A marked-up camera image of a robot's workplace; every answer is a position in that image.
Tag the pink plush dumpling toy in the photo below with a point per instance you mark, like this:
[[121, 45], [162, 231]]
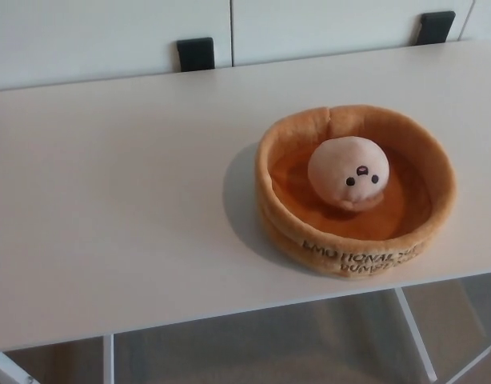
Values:
[[345, 160]]

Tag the orange round plush plate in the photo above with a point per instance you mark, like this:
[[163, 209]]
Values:
[[293, 252]]

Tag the left black wall bracket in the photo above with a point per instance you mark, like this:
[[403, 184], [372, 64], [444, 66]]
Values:
[[195, 54]]

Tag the black wall bracket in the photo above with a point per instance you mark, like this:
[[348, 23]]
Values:
[[438, 27], [195, 54]]

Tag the white table leg frame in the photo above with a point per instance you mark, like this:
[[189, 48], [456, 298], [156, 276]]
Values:
[[415, 336], [108, 360]]

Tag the right black wall bracket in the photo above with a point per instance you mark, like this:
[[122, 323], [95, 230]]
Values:
[[438, 27]]

